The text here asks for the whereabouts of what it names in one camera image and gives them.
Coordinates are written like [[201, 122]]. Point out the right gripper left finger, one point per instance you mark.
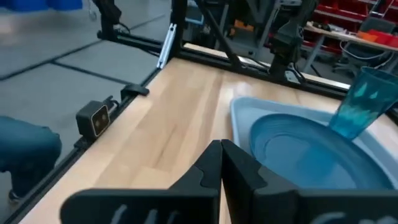
[[155, 207]]

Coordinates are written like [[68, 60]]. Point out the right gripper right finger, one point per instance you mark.
[[280, 207]]

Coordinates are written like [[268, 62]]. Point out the teal faceted plastic cup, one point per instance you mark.
[[360, 105]]

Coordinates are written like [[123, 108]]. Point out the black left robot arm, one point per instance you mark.
[[289, 37]]

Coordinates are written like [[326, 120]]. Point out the teal round plate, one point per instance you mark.
[[311, 155]]

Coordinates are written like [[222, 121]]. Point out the grey plastic tray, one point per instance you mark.
[[241, 115]]

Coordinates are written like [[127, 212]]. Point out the person's leg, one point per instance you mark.
[[28, 149]]

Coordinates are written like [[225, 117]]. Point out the workbench with red bins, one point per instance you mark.
[[357, 34]]

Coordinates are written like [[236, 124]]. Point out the black cube camera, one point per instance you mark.
[[93, 119]]

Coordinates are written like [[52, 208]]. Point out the black frame clip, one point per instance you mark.
[[134, 91]]

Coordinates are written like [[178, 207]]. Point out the silver frame corner strip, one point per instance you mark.
[[167, 46]]

